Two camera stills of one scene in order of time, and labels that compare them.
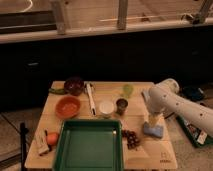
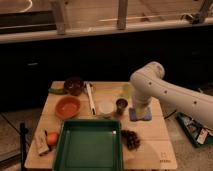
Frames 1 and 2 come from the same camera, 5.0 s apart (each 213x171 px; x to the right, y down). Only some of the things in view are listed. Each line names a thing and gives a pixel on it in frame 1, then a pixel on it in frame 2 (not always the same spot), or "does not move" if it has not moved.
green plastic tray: [90, 145] does not move
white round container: [106, 107] does not move
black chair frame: [24, 130] does not move
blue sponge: [156, 131] -> [133, 114]
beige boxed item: [41, 146] does not move
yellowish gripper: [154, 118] -> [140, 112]
